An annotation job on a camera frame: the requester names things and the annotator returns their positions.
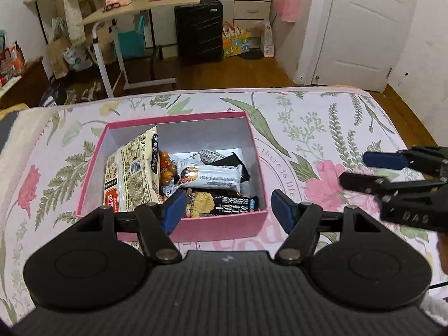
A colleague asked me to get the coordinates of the pink hanging bag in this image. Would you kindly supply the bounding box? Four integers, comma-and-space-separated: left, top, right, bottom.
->
274, 0, 302, 23

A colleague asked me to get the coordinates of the black snack packet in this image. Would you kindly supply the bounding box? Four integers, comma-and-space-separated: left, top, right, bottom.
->
210, 153, 251, 183

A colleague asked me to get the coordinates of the brown paper bag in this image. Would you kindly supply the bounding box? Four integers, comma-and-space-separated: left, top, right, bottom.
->
46, 36, 71, 79

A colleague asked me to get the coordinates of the white door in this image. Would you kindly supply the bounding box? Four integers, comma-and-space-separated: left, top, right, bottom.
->
312, 0, 417, 92

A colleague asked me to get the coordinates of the white snack bar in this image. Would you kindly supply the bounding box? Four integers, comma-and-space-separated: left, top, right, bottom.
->
175, 165, 241, 192
188, 149, 225, 165

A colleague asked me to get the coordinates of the black soda cracker packet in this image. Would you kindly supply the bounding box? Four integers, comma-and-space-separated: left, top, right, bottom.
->
185, 189, 259, 218

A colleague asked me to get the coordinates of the floral bed sheet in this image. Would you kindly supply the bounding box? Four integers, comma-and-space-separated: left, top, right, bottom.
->
0, 85, 448, 326

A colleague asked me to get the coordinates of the teal paper bag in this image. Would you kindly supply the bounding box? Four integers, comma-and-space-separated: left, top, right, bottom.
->
117, 16, 146, 58

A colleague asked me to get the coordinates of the beige noodle packet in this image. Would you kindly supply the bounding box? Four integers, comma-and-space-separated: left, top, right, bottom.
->
103, 127, 162, 213

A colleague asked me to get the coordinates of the pink cardboard box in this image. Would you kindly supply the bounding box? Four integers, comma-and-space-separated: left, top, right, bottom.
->
77, 111, 268, 243

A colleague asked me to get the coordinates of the colourful gift box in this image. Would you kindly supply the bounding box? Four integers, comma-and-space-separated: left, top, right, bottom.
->
223, 21, 251, 58

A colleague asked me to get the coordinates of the black suitcase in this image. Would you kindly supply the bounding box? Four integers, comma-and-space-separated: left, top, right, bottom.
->
174, 0, 223, 66

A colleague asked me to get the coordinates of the wooden nightstand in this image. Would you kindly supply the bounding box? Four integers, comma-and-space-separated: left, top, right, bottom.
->
1, 56, 50, 109

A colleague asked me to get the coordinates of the person right hand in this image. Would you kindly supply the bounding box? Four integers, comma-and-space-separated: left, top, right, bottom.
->
437, 233, 448, 275

